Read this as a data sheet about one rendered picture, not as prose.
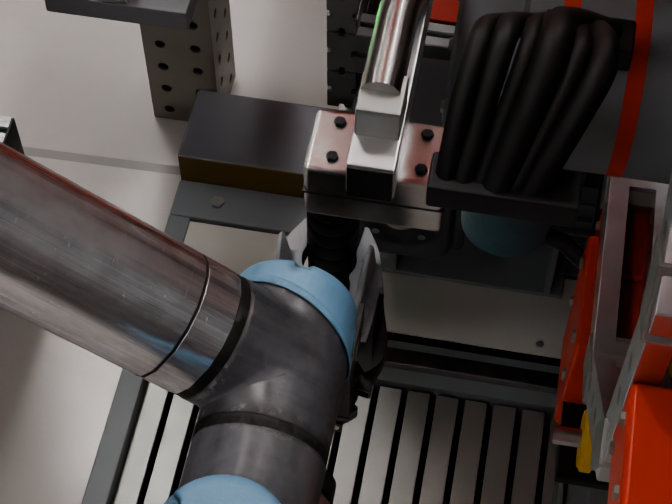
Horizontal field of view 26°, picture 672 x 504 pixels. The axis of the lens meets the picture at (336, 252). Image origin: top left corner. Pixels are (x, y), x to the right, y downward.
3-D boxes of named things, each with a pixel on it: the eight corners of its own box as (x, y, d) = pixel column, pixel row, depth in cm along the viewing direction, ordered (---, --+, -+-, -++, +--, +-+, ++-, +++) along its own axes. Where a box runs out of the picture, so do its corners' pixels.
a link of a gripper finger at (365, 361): (404, 300, 98) (363, 410, 93) (403, 312, 99) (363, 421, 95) (337, 280, 99) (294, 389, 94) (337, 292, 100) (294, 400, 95)
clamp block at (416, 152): (441, 235, 94) (446, 186, 89) (302, 214, 94) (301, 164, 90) (451, 173, 96) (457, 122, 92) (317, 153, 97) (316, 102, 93)
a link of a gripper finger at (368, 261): (408, 201, 97) (365, 312, 92) (404, 250, 102) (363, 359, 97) (364, 189, 98) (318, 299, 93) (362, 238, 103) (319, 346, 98)
